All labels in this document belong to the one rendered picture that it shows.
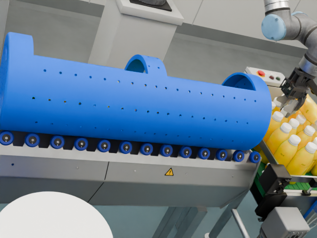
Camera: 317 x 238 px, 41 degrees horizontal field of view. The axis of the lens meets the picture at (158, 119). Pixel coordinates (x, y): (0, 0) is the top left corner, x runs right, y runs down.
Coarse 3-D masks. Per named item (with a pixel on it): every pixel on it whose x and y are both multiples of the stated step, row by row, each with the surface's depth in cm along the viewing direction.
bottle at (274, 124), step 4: (272, 116) 172; (272, 120) 171; (276, 120) 170; (280, 120) 171; (272, 124) 171; (276, 124) 170; (280, 124) 172; (268, 128) 172; (272, 128) 171; (276, 128) 171; (268, 132) 172; (264, 136) 174; (268, 136) 173; (264, 140) 174; (256, 148) 178; (260, 148) 177
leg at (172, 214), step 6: (168, 210) 203; (174, 210) 199; (180, 210) 200; (168, 216) 203; (174, 216) 202; (162, 222) 208; (168, 222) 204; (174, 222) 205; (162, 228) 207; (168, 228) 207; (156, 234) 213; (162, 234) 209; (168, 234) 211
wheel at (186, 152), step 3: (183, 147) 150; (186, 147) 150; (189, 147) 150; (180, 150) 150; (183, 150) 150; (186, 150) 150; (189, 150) 151; (180, 153) 150; (183, 153) 150; (186, 153) 150; (189, 153) 151; (183, 156) 150; (186, 156) 150; (189, 156) 151
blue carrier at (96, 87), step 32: (0, 64) 136; (32, 64) 115; (64, 64) 119; (128, 64) 147; (160, 64) 136; (0, 96) 122; (32, 96) 115; (64, 96) 119; (96, 96) 122; (128, 96) 126; (160, 96) 130; (192, 96) 135; (224, 96) 140; (256, 96) 146; (0, 128) 122; (32, 128) 123; (64, 128) 125; (96, 128) 128; (128, 128) 131; (160, 128) 134; (192, 128) 138; (224, 128) 142; (256, 128) 147
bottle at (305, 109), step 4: (308, 96) 177; (308, 100) 176; (312, 100) 176; (304, 104) 175; (308, 104) 174; (312, 104) 174; (316, 104) 175; (300, 108) 177; (304, 108) 175; (308, 108) 173; (312, 108) 172; (316, 108) 172; (304, 112) 175; (308, 112) 173; (312, 112) 171; (316, 112) 171; (304, 116) 176; (308, 116) 173; (312, 116) 171; (316, 116) 170; (308, 120) 174; (312, 120) 171; (316, 120) 170
